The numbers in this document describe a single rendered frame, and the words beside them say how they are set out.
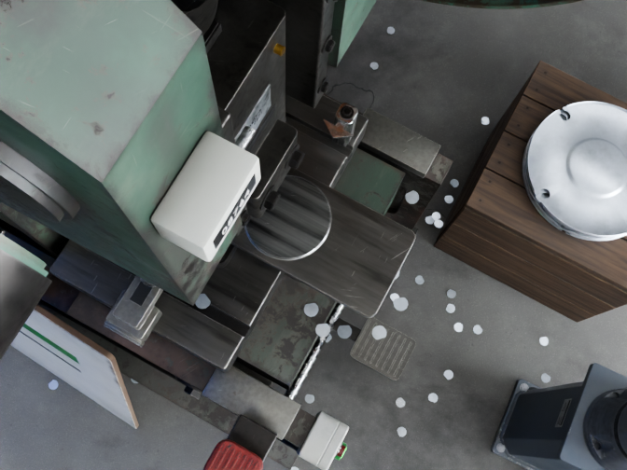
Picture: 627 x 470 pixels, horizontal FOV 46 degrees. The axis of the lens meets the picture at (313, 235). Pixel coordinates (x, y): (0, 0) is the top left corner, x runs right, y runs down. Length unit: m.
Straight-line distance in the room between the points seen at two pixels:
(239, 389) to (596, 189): 0.84
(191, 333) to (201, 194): 0.64
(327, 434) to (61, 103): 0.86
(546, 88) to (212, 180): 1.28
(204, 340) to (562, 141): 0.87
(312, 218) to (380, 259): 0.11
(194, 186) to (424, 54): 1.63
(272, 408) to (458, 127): 1.08
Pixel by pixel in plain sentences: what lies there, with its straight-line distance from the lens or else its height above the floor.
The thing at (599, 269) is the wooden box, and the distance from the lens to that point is 1.59.
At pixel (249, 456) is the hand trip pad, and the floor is 0.76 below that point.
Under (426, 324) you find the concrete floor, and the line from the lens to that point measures 1.82.
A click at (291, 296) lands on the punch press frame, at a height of 0.65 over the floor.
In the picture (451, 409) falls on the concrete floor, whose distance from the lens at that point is 1.82.
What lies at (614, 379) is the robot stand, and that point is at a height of 0.45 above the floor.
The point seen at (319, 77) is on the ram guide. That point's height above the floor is 1.06.
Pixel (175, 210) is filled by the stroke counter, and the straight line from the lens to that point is 0.46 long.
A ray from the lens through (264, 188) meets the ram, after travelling 0.84.
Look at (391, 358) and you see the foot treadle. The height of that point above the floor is 0.16.
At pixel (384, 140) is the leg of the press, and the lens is 1.23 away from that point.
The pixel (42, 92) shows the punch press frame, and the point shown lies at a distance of 0.36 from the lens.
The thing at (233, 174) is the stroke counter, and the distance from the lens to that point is 0.47.
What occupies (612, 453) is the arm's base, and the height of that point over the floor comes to 0.51.
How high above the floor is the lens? 1.77
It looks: 75 degrees down
